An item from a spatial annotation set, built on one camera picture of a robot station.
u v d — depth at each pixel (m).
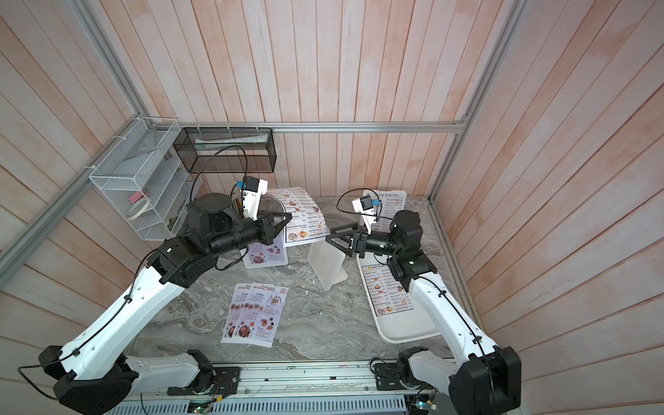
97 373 0.38
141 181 0.70
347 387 0.73
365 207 0.60
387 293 0.90
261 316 0.86
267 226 0.52
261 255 0.94
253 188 0.54
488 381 0.38
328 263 1.00
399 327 0.84
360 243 0.58
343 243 0.67
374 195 0.60
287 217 0.60
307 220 0.66
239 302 0.89
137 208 0.82
